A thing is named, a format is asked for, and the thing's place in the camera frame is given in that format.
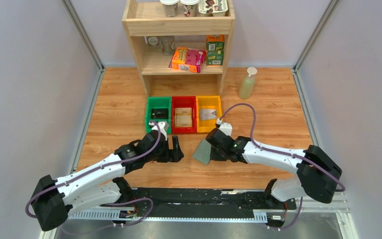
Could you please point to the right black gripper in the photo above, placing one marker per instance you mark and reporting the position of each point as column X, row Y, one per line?
column 215, row 157

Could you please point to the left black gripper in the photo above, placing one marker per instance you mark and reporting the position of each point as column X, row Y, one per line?
column 175, row 155

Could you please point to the grey-green card holder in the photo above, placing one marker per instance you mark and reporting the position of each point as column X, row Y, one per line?
column 202, row 152

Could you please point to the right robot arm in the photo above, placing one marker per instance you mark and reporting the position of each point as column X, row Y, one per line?
column 315, row 174

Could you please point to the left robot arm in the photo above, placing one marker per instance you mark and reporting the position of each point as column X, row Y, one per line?
column 54, row 200

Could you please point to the white card in yellow bin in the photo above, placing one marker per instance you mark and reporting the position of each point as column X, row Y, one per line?
column 208, row 114

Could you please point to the tan cards in red bin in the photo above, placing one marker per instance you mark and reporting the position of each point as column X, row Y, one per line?
column 183, row 117

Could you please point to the black cards in green bin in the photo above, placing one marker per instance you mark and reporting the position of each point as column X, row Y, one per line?
column 159, row 114

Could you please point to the yellow plastic bin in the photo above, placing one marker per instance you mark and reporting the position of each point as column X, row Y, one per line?
column 207, row 102

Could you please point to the red plastic bin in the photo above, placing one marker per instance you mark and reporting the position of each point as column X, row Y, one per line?
column 184, row 102

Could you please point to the green plastic bin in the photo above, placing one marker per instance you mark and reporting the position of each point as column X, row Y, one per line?
column 157, row 102

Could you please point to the green soap bottle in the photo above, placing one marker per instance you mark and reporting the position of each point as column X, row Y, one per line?
column 248, row 83

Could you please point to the orange pink snack box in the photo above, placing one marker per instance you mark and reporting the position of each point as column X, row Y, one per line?
column 187, row 59

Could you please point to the green orange carton box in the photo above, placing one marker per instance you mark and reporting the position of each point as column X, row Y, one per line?
column 215, row 50

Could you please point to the wooden shelf unit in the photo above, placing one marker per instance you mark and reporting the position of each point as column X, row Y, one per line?
column 180, row 37

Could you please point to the clear glass on shelf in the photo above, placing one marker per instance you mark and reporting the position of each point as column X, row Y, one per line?
column 168, row 45

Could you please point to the glass jar on shelf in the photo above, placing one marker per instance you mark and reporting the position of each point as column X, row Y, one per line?
column 153, row 41

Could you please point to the chocolate pudding pack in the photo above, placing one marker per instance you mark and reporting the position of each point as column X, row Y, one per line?
column 213, row 7

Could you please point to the middle yogurt cup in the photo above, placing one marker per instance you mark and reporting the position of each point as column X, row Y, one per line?
column 190, row 7

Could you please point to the yogurt cup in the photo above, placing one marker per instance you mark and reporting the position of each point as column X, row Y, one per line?
column 190, row 7
column 170, row 7

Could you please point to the left yogurt cup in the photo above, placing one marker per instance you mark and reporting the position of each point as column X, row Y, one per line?
column 170, row 7

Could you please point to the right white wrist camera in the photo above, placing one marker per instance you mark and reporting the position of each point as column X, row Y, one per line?
column 225, row 127

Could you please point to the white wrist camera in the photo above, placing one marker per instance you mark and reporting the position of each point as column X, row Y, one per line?
column 225, row 127
column 159, row 125

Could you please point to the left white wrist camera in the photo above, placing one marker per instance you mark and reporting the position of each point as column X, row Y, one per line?
column 159, row 125

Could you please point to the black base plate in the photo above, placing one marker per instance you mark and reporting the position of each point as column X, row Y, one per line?
column 202, row 203

